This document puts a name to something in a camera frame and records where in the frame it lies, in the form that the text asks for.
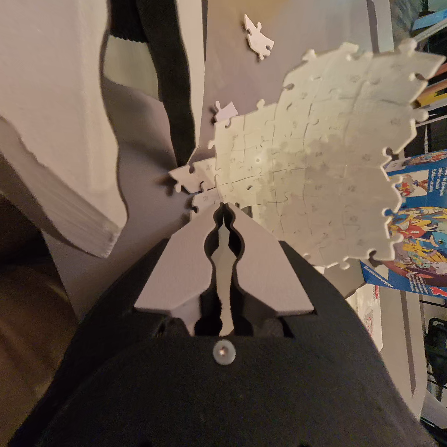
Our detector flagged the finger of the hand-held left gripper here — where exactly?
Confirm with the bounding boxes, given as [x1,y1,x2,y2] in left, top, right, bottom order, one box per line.
[0,0,128,260]
[140,0,206,167]

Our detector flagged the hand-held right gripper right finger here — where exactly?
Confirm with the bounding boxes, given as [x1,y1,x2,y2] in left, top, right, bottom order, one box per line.
[225,203,315,331]

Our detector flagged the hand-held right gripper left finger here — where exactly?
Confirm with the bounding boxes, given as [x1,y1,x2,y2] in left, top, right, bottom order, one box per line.
[134,202,224,336]

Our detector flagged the white puzzle piece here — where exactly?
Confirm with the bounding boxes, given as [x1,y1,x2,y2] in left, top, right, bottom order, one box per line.
[190,189,224,213]
[168,157,219,194]
[243,14,275,61]
[211,101,240,123]

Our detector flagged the assembled white puzzle sheet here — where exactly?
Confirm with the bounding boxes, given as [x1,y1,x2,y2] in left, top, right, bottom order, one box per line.
[208,38,446,269]

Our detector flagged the blue puzzle box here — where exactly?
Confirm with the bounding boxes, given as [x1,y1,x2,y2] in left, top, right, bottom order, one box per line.
[360,150,447,297]

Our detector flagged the black object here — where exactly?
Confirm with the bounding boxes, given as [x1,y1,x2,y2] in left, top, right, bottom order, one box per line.
[423,314,447,388]

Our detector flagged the blue book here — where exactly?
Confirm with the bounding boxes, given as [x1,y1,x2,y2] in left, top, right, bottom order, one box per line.
[409,0,447,39]

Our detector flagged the yellow book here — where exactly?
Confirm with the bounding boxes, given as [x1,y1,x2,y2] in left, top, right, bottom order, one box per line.
[416,63,447,109]

